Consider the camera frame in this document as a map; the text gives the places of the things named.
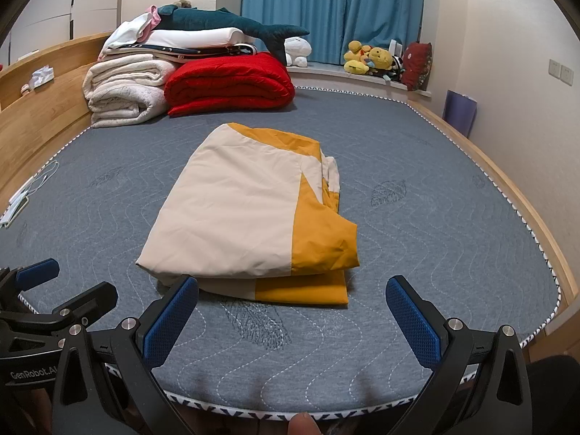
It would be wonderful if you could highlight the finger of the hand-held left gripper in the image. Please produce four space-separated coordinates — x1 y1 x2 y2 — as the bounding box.
0 258 61 302
0 281 119 360

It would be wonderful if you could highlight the yellow duck plush toy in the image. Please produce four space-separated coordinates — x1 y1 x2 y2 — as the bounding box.
343 41 373 74

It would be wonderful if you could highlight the person's dark trouser leg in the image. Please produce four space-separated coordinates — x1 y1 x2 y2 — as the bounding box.
521 353 580 435

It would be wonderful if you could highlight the beige and yellow jacket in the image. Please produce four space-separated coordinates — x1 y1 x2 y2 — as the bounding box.
136 122 361 306

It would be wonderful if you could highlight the black and white striped toy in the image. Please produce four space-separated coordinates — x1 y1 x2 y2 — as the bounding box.
383 54 406 83

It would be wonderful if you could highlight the dark red cushion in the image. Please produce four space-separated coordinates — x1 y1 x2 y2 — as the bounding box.
401 42 433 91

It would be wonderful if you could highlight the white and pink garment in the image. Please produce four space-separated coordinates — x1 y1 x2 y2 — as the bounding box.
97 4 161 61

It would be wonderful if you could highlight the yellow bear plush toy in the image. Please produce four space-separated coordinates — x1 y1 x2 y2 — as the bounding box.
366 46 395 73

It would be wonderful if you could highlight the red folded quilt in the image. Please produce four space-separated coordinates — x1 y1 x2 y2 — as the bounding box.
164 52 296 119

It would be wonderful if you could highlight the purple folder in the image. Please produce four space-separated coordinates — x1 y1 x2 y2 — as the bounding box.
442 90 477 139

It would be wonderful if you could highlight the blue face mask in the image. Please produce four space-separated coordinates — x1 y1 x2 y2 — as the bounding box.
0 199 32 228

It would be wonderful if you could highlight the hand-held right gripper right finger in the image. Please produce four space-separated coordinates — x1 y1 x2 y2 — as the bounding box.
385 274 533 435

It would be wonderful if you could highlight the person's bare foot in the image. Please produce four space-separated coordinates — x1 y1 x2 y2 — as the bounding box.
290 411 320 435

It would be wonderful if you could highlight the white plush toy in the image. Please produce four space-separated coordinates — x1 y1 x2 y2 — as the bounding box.
283 36 311 66

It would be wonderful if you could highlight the bay window ledge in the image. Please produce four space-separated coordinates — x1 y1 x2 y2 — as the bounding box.
285 61 431 98

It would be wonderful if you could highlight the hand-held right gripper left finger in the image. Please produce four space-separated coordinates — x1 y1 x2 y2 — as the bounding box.
51 274 200 435

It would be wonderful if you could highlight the dark patterned folded quilt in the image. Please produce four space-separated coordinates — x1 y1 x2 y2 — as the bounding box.
136 41 257 62

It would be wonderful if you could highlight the blue curtain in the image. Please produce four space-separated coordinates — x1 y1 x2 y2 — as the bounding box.
240 0 427 66

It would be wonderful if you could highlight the teal shark plush toy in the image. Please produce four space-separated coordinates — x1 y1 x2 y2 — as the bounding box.
154 4 311 66

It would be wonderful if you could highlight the cream folded blanket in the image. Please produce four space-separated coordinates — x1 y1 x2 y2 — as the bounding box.
83 53 178 98

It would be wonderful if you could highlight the white face mask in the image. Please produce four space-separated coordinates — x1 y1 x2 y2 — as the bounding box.
9 158 59 207

